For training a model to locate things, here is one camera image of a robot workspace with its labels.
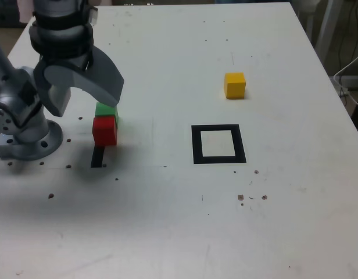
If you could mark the green cube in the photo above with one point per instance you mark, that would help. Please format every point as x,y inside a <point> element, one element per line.
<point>105,111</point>

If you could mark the black tape strip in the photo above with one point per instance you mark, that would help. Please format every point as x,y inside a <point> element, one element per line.
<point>97,158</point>

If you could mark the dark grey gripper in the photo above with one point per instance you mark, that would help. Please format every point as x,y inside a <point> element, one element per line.
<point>65,61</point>

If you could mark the white metal post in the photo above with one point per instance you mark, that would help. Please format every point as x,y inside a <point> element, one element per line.
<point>327,26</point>

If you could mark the black tape square outline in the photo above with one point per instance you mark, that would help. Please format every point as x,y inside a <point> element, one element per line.
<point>196,145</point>

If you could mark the red cube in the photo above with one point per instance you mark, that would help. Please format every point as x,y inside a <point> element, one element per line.
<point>105,133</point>

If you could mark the yellow cube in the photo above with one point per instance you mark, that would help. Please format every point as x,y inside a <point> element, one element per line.
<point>234,87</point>

